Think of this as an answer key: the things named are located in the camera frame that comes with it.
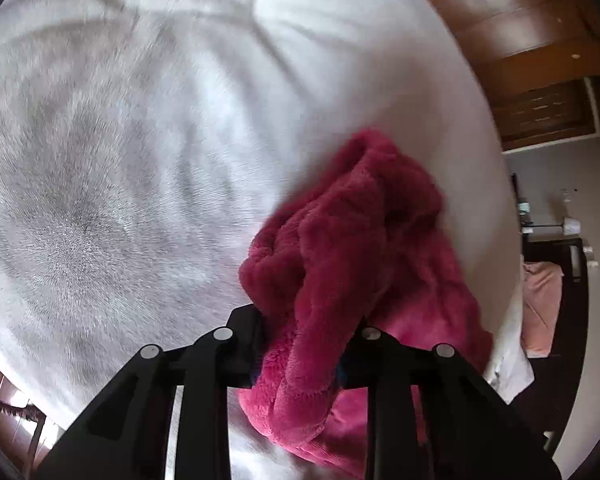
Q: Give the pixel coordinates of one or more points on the pink pillow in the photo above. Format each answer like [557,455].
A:
[542,295]

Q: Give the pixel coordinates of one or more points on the white bed blanket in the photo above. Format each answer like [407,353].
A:
[143,143]

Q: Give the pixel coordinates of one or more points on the magenta fleece pants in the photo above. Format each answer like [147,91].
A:
[364,244]

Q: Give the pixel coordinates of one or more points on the wooden bed frame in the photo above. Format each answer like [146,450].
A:
[21,428]

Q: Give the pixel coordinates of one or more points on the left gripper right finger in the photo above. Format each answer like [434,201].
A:
[430,415]

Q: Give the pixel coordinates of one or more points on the dark wooden headboard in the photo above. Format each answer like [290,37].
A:
[545,406]

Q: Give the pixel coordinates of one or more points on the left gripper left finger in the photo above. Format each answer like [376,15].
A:
[124,432]

